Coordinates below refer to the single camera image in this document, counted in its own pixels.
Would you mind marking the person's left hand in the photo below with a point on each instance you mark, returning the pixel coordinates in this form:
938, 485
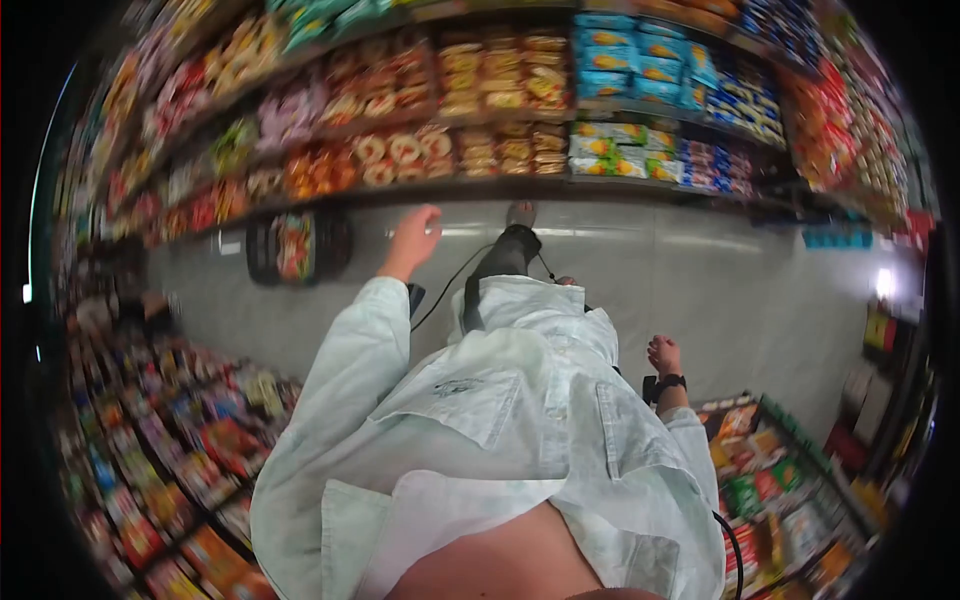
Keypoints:
411, 244

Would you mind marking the person's right hand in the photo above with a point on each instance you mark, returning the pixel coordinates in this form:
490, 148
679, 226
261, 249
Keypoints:
664, 355

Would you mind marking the person's right fingers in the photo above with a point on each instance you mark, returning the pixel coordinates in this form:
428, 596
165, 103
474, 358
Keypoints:
661, 343

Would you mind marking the person's left fingers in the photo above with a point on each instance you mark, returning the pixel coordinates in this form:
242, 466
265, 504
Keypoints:
424, 217

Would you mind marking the black wrist band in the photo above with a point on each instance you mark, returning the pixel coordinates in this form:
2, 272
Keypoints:
667, 383

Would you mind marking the person's legs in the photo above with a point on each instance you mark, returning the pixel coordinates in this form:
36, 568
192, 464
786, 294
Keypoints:
507, 255

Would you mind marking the black basket with packets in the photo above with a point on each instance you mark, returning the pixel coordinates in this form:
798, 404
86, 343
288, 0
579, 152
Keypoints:
297, 247

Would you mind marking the full shop shelf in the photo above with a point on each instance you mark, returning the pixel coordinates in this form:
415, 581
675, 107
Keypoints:
480, 97
780, 495
165, 450

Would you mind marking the person's body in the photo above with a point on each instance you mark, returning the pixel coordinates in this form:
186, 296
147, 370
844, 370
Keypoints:
517, 420

